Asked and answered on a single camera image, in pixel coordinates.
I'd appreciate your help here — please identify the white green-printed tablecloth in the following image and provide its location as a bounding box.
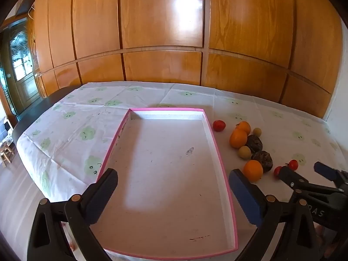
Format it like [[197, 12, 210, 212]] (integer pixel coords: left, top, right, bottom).
[[16, 82, 341, 261]]

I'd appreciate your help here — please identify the orange mandarin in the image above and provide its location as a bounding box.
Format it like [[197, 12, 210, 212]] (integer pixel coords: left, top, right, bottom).
[[236, 121, 251, 136], [229, 129, 248, 149], [243, 160, 264, 182]]

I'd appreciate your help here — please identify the wooden wardrobe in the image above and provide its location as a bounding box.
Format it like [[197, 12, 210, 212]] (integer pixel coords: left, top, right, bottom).
[[27, 0, 343, 117]]

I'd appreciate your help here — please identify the pink shallow tray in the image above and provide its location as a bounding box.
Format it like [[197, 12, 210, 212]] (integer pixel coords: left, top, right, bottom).
[[90, 108, 239, 260]]

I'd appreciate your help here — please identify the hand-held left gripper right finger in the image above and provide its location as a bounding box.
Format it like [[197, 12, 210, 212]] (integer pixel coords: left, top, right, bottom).
[[229, 169, 324, 261]]

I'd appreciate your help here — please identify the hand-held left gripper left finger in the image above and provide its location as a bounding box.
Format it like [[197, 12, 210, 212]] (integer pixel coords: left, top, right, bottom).
[[27, 168, 119, 261]]

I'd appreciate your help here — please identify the wooden glass door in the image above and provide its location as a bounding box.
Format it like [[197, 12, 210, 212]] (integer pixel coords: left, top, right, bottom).
[[0, 16, 41, 115]]

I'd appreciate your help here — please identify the dark wooden table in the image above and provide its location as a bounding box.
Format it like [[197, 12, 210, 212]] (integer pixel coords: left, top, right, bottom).
[[12, 85, 82, 153]]

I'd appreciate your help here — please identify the small wooden stool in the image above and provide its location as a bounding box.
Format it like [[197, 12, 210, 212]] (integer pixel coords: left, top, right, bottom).
[[0, 141, 14, 166]]

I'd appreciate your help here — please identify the dark brown water chestnut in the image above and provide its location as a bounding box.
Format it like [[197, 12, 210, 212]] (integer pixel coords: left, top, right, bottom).
[[246, 135, 264, 153], [251, 151, 273, 172]]

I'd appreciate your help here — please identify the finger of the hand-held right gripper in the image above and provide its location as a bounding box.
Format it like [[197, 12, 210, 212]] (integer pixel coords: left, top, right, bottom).
[[314, 162, 348, 190], [278, 166, 341, 196]]

